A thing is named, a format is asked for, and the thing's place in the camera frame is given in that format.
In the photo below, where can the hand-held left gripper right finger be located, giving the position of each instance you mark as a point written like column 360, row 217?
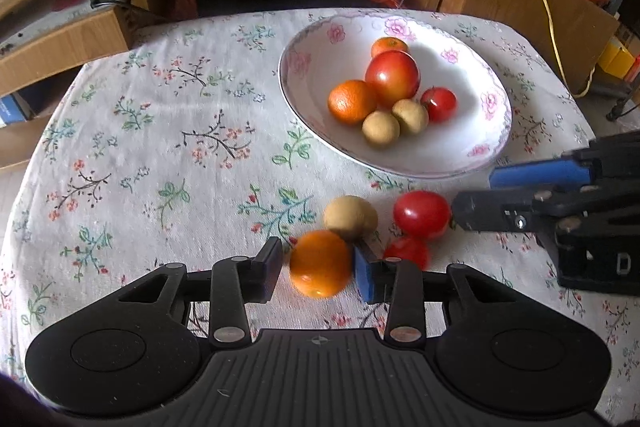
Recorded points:
column 364, row 277

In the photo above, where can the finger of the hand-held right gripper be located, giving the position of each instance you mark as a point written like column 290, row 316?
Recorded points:
column 535, row 173
column 495, row 211

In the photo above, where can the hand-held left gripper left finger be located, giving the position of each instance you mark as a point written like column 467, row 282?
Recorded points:
column 267, row 272

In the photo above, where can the orange mandarin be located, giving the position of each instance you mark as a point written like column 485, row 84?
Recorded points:
column 352, row 103
column 389, row 44
column 320, row 264

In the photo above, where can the small red cherry tomato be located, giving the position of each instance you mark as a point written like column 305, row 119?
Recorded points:
column 422, row 214
column 407, row 253
column 440, row 104

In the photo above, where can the brown longan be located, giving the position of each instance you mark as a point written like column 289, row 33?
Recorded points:
column 412, row 117
column 350, row 217
column 381, row 129

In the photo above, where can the white floral bowl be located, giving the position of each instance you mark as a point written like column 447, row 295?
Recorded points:
column 450, row 142

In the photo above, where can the large red tomato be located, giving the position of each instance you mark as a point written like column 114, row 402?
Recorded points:
column 392, row 79

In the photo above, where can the yellow box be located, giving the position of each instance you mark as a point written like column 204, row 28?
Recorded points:
column 617, row 56

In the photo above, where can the floral tablecloth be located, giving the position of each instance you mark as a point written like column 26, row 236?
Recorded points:
column 150, row 167

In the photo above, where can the blue and white box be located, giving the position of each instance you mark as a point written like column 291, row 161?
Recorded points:
column 12, row 112

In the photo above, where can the silver media player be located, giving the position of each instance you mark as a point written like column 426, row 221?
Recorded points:
column 60, row 18

